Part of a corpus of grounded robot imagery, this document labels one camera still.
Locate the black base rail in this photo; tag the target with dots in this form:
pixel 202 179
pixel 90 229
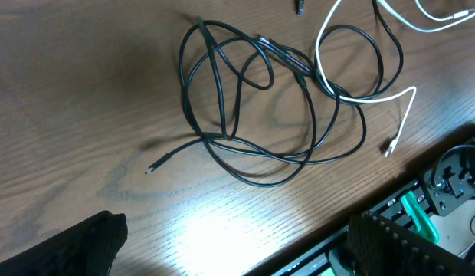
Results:
pixel 439 190

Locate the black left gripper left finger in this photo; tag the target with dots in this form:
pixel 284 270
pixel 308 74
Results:
pixel 87 248

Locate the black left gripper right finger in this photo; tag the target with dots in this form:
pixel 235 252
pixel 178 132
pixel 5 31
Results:
pixel 382 247

